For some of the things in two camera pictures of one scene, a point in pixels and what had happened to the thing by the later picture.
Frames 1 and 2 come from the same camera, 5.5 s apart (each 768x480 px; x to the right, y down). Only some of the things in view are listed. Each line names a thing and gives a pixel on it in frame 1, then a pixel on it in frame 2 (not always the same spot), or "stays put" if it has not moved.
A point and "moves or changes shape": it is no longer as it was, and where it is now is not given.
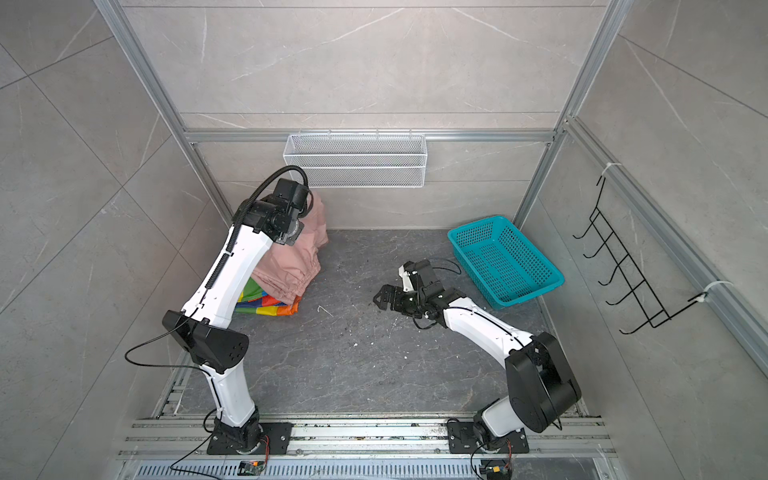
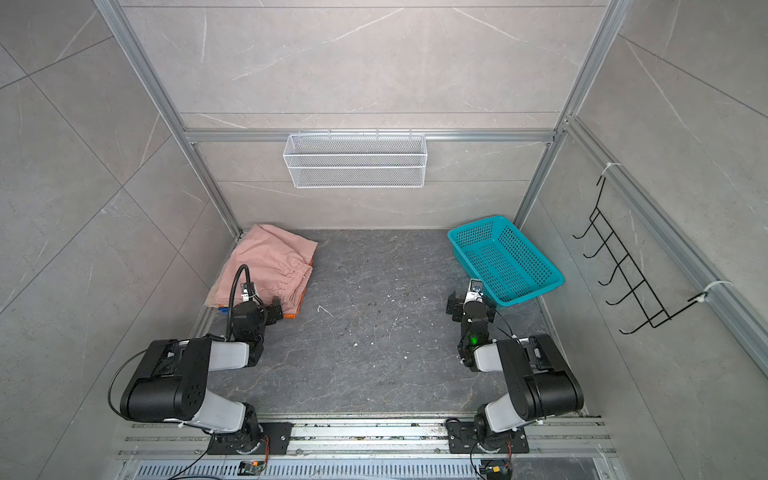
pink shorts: x=283 y=271 moves or changes shape
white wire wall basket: x=359 y=161 stays put
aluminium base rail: x=370 y=447 stays put
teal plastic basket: x=507 y=268 stays put
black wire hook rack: x=638 y=289 stays put
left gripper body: x=293 y=228 -> x=268 y=318
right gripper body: x=414 y=303 -> x=460 y=316
